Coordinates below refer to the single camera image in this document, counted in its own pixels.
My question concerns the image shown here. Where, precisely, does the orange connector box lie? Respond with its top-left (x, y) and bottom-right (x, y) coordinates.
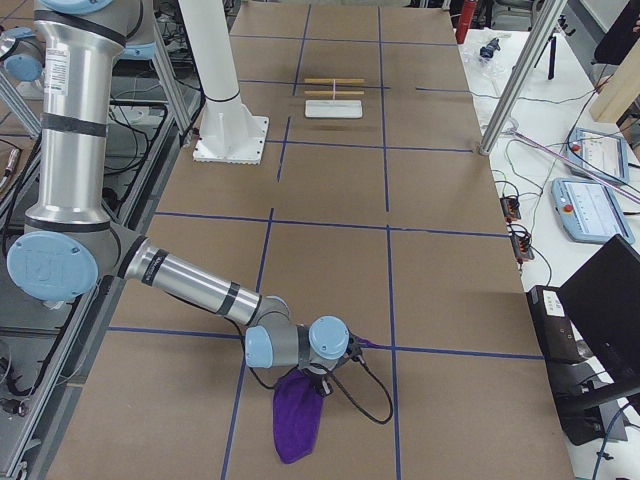
top-left (500, 195), bottom-right (521, 223)
top-left (507, 223), bottom-right (535, 264)

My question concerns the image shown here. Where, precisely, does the wooden beam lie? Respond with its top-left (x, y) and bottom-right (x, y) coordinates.
top-left (590, 42), bottom-right (640, 123)

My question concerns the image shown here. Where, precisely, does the aluminium frame post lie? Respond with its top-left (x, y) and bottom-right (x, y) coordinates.
top-left (478, 0), bottom-right (567, 156)

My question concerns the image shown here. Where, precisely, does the orange connector box far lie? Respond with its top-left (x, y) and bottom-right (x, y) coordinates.
top-left (500, 195), bottom-right (521, 223)

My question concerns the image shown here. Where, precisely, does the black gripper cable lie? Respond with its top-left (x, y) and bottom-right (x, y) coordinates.
top-left (249, 357), bottom-right (394, 425)

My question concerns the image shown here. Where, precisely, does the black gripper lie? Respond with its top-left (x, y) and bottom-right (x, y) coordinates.
top-left (346, 335), bottom-right (364, 364)

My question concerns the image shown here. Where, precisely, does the folded dark umbrella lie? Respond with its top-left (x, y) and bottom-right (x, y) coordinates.
top-left (479, 37), bottom-right (501, 60)

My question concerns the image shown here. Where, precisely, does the teach pendant near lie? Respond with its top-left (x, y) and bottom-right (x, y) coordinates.
top-left (551, 178), bottom-right (635, 244)

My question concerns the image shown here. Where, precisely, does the white towel rack base tray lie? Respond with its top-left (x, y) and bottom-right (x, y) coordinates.
top-left (304, 100), bottom-right (363, 119)

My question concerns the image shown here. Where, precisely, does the orange connector box near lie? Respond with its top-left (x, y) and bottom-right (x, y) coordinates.
top-left (507, 223), bottom-right (535, 264)

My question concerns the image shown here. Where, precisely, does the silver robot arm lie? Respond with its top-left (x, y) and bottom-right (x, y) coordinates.
top-left (7, 1), bottom-right (362, 375)

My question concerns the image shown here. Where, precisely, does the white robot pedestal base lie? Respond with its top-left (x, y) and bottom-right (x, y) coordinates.
top-left (179, 0), bottom-right (269, 165)

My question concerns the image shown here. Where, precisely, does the reacher grabber tool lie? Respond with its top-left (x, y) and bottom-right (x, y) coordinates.
top-left (508, 127), bottom-right (639, 202)

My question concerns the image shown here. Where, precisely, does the red cylinder bottle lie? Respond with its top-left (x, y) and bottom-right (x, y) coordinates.
top-left (455, 0), bottom-right (477, 45)

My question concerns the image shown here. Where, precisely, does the purple towel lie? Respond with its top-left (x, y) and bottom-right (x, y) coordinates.
top-left (272, 363), bottom-right (394, 464)

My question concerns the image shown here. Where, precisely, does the black computer box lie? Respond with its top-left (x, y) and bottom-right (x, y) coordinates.
top-left (526, 285), bottom-right (590, 365)

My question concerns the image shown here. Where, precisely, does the teach pendant far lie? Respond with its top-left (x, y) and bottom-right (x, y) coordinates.
top-left (566, 127), bottom-right (629, 185)

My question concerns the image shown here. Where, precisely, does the teach pendant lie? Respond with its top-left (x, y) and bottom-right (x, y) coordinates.
top-left (566, 127), bottom-right (629, 185)
top-left (551, 178), bottom-right (635, 244)

